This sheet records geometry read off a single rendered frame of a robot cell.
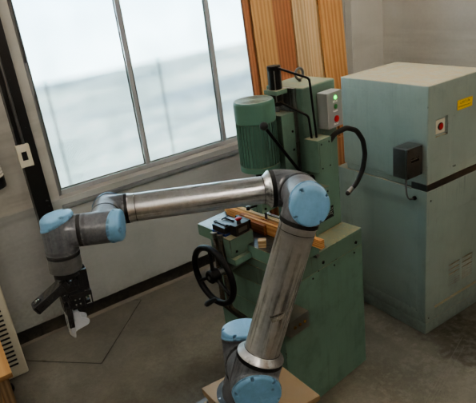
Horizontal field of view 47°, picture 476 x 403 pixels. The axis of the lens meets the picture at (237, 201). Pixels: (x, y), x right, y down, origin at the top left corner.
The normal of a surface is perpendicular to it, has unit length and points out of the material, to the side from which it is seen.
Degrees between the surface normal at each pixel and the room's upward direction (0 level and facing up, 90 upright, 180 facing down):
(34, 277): 90
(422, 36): 90
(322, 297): 90
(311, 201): 80
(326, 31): 87
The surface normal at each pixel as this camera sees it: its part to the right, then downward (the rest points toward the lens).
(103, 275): 0.55, 0.26
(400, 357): -0.12, -0.91
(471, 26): -0.83, 0.31
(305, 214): 0.18, 0.19
